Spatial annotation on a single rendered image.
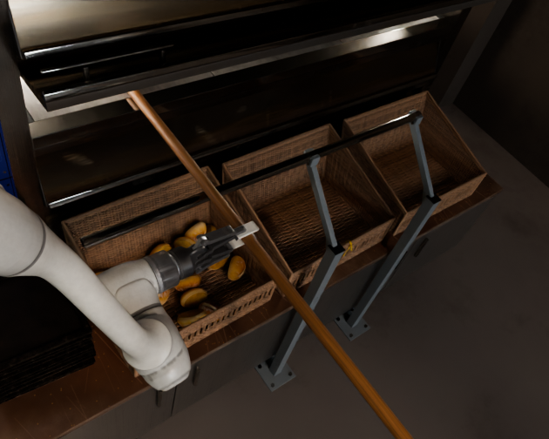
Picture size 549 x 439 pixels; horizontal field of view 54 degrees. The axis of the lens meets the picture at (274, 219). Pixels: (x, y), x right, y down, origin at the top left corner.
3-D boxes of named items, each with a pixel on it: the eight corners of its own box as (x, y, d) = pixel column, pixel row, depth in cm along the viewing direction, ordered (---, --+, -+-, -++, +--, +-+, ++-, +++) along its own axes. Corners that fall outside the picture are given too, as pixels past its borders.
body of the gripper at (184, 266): (165, 244, 124) (199, 229, 129) (163, 265, 130) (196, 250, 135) (181, 268, 121) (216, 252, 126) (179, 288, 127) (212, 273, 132)
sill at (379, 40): (24, 135, 149) (23, 124, 146) (440, 25, 240) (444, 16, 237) (33, 149, 146) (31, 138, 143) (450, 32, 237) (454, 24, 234)
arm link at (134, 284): (136, 266, 129) (162, 314, 125) (72, 293, 121) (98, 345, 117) (141, 246, 120) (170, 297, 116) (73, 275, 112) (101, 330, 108)
